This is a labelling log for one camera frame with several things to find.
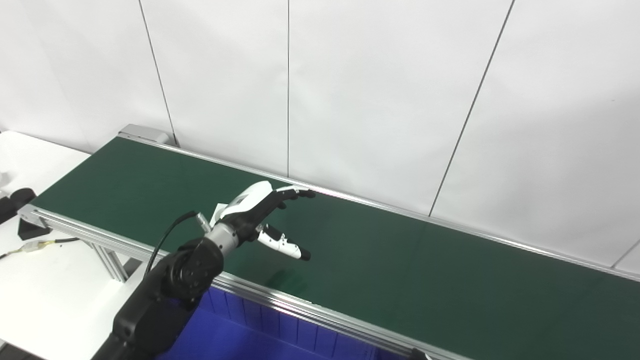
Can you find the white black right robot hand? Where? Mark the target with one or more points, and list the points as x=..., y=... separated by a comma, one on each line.
x=418, y=355

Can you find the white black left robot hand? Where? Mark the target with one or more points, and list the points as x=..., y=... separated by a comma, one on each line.
x=250, y=205

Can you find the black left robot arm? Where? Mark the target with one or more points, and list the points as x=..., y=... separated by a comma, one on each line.
x=165, y=295

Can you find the blue plastic bin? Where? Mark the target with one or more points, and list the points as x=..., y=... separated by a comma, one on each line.
x=240, y=330

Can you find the aluminium conveyor leg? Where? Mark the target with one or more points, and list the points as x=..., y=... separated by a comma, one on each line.
x=112, y=262

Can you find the black cylindrical device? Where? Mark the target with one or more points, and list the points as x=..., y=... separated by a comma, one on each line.
x=17, y=199

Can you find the green conveyor belt aluminium frame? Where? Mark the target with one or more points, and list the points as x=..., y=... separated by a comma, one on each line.
x=380, y=260

